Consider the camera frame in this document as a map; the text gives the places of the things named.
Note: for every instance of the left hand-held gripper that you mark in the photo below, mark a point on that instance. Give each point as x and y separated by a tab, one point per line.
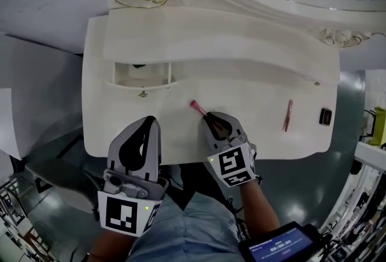
120	212

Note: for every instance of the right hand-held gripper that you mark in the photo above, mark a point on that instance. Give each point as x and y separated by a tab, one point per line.
232	164

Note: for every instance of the white ornate dressing table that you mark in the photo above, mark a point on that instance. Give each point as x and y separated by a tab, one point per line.
241	134

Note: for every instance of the pink lipstick tube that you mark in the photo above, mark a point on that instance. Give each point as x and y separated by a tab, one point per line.
197	106
288	116

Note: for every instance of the small black compact case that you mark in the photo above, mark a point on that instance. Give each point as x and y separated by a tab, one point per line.
325	116

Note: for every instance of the person's right forearm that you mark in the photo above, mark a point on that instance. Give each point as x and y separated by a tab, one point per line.
259	206

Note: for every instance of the person's left forearm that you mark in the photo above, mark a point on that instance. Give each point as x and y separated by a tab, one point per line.
108	247

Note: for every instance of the black chest harness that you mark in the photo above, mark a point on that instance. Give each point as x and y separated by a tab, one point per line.
187	191

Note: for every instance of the person's light blue shirt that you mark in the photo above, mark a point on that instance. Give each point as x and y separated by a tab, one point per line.
187	230

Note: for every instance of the black wrist-worn screen device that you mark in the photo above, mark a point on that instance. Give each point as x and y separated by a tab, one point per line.
280	247

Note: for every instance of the white low cabinet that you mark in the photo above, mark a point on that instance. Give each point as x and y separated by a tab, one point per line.
12	125

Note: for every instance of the white side table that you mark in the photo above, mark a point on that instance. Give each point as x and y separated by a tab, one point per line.
371	153

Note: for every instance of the white cluttered storage rack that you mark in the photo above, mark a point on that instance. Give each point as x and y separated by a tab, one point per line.
356	209

